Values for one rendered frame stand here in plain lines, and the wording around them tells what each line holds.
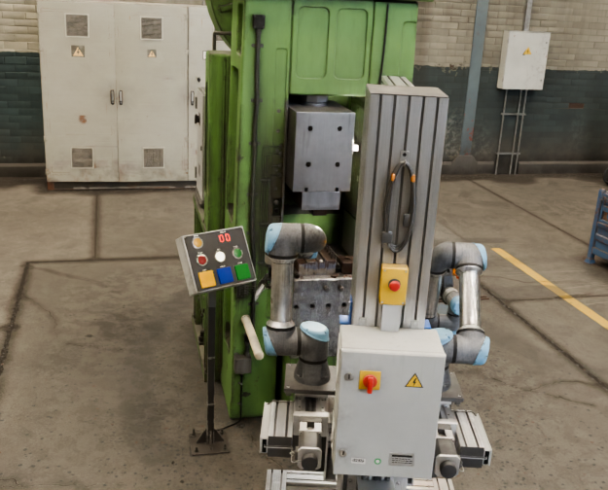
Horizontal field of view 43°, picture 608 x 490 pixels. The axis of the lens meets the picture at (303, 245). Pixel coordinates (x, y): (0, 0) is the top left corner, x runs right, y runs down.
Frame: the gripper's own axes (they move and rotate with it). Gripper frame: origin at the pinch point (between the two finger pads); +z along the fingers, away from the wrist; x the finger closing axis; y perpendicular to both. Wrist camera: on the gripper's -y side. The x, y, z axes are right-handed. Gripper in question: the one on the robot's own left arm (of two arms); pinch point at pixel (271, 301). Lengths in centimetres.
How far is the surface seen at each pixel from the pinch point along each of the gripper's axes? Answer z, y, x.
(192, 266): -13.4, -4.7, -38.1
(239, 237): -21.8, -26.9, -18.1
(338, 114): -82, -45, 27
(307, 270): -0.7, -42.2, 16.3
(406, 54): -110, -68, 60
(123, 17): -101, -535, -198
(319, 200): -38, -43, 20
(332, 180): -49, -45, 26
